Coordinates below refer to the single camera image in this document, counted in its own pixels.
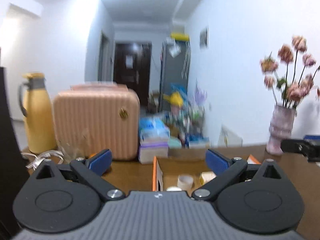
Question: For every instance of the dried pink roses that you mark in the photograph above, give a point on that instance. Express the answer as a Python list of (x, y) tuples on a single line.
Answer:
[(295, 92)]

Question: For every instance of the orange cardboard box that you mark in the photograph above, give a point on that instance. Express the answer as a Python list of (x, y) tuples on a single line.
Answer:
[(175, 165)]

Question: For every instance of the dark entrance door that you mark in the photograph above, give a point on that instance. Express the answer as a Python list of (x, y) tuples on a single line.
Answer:
[(132, 80)]

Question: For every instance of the yellow thermos jug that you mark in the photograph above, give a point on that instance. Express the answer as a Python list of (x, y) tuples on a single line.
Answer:
[(37, 112)]

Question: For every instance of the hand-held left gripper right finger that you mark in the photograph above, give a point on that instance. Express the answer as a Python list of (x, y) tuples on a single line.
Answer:
[(217, 162)]

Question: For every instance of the clear drinking glass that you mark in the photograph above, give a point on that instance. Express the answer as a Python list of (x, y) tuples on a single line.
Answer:
[(72, 145)]

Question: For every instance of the yellow watering can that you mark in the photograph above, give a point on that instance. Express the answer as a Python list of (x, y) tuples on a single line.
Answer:
[(173, 97)]

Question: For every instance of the pink ribbed suitcase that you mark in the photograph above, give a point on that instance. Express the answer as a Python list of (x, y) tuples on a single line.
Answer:
[(97, 120)]

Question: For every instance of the stack of tissue packs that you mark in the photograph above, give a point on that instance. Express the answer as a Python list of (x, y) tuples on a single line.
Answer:
[(152, 135)]

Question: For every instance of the grey refrigerator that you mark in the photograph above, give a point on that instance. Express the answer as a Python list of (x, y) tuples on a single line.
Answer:
[(172, 72)]

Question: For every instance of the rack with bottles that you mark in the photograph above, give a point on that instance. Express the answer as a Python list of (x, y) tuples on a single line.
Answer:
[(192, 120)]

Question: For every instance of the white flat panel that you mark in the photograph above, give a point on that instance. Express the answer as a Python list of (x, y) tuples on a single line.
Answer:
[(230, 136)]

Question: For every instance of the white cotton swab container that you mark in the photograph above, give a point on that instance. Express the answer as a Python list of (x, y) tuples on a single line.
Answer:
[(173, 188)]

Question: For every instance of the black paper bag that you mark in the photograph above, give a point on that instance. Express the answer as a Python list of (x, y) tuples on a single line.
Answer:
[(7, 130)]

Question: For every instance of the small beige box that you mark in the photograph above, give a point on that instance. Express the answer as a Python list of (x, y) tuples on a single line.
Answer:
[(207, 177)]

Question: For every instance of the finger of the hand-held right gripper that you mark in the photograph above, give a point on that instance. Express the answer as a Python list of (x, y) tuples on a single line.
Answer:
[(292, 145), (312, 137)]

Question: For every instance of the orange fruit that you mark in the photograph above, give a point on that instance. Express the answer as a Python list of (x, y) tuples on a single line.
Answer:
[(93, 155)]

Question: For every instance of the grey side door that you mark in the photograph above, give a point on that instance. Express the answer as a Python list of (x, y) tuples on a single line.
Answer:
[(103, 55)]

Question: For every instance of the blue plastic item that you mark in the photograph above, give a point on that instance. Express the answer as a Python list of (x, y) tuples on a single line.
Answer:
[(178, 87)]

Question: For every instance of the purple bouquet wrap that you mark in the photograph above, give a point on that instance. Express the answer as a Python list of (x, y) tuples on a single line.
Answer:
[(200, 95)]

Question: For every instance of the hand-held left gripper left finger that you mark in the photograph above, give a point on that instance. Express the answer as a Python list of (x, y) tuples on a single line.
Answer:
[(101, 160)]

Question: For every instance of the yellow box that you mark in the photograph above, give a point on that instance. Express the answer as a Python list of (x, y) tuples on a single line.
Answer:
[(179, 36)]

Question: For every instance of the small clear plastic cup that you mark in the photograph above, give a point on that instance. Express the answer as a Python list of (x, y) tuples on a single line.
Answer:
[(185, 182)]

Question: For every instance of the pink ceramic vase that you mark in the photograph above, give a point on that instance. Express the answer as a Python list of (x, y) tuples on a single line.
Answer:
[(281, 130)]

